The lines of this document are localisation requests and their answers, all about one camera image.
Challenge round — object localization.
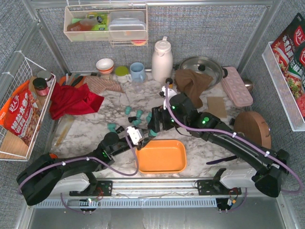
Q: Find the green lid white cup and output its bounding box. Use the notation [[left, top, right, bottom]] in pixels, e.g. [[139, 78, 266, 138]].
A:
[[115, 66, 132, 83]]

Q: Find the orange plastic tray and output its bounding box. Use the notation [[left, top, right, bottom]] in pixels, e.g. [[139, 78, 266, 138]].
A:
[[136, 139, 187, 174]]

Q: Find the black small lid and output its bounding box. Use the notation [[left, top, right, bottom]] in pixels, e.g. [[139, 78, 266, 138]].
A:
[[229, 118, 235, 125]]

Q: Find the steel pot with lid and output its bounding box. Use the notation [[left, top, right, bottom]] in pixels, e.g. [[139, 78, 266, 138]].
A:
[[174, 56, 228, 91]]

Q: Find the orange spice bottle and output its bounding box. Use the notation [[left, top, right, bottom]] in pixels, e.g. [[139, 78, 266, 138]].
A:
[[165, 78, 173, 84]]

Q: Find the striped beige cloth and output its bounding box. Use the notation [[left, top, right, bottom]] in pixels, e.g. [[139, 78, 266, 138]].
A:
[[84, 76, 124, 94]]

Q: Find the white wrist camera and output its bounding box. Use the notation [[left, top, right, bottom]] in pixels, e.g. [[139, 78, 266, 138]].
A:
[[159, 86, 177, 110], [126, 126, 145, 146]]

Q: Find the blue mug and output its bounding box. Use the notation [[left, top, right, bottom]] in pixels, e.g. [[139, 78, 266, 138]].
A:
[[130, 62, 146, 83]]

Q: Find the white thermos jug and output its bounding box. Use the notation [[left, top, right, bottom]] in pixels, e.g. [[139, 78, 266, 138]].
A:
[[152, 36, 173, 84]]

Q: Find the black coffee capsule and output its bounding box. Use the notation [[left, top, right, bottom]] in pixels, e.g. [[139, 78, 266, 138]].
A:
[[116, 126, 125, 134], [128, 116, 137, 123]]

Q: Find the right white wall basket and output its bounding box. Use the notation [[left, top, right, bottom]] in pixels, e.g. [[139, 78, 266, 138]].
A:
[[262, 42, 305, 132]]

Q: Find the red snack bag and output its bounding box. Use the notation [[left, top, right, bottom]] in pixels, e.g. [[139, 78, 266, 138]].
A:
[[0, 80, 40, 146]]

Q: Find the red cloth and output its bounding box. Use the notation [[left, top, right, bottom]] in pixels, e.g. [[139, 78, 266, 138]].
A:
[[50, 83, 104, 120]]

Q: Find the brown cloth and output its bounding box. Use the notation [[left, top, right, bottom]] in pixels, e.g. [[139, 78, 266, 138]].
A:
[[174, 69, 213, 109]]

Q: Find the white wire wall basket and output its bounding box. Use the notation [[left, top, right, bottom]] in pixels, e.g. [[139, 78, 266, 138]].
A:
[[0, 51, 56, 161]]

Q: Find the purple handled knife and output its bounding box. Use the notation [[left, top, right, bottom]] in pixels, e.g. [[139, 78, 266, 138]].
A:
[[206, 156, 238, 165]]

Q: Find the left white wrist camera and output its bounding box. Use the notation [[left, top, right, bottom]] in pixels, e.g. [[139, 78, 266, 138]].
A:
[[126, 126, 145, 146]]

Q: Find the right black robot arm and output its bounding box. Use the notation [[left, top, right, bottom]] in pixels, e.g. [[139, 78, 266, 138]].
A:
[[148, 92, 290, 198]]

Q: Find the orange cup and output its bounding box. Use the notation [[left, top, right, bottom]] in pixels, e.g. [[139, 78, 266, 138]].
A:
[[49, 153, 58, 159]]

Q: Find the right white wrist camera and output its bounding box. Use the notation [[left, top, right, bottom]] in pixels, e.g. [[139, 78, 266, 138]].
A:
[[159, 86, 177, 110]]

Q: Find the pink egg tray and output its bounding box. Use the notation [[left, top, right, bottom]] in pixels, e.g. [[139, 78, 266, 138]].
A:
[[221, 67, 253, 108]]

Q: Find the clear plastic food container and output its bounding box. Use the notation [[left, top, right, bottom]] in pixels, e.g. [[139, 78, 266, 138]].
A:
[[108, 10, 146, 41]]

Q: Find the round wooden board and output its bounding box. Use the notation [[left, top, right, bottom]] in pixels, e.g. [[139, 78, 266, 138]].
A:
[[234, 111, 271, 149]]

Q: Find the white orange striped bowl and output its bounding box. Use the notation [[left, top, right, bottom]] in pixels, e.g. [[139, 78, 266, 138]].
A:
[[96, 58, 114, 74]]

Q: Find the tan scouring pad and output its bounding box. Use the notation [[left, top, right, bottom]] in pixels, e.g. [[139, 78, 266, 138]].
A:
[[207, 96, 227, 118]]

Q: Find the cream wall shelf basket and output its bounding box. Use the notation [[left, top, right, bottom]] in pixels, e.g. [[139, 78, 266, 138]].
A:
[[63, 4, 148, 45]]

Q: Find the silver lid glass jar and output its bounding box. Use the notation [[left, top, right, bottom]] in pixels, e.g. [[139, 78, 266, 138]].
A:
[[37, 70, 52, 82]]

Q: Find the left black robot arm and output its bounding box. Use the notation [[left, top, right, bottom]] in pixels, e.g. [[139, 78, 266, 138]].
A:
[[16, 132, 154, 206]]

